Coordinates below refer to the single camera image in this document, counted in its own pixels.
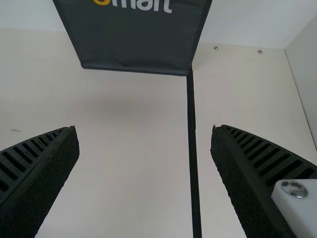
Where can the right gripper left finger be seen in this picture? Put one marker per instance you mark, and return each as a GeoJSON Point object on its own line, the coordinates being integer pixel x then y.
{"type": "Point", "coordinates": [37, 178]}

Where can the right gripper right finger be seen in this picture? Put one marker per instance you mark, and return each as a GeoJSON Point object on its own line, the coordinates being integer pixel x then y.
{"type": "Point", "coordinates": [252, 178]}

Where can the black strip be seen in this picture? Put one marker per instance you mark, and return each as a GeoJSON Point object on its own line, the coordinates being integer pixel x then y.
{"type": "Point", "coordinates": [193, 148]}

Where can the dark grey bag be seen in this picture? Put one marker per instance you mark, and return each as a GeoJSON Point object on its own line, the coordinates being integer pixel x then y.
{"type": "Point", "coordinates": [133, 37]}

